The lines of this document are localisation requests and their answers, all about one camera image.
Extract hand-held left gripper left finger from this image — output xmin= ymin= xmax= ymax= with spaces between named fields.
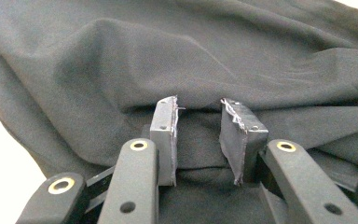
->
xmin=97 ymin=95 xmax=180 ymax=224

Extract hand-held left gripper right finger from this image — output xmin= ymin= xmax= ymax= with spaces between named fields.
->
xmin=219 ymin=98 xmax=358 ymax=224

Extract black pants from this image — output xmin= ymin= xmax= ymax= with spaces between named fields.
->
xmin=0 ymin=0 xmax=358 ymax=224

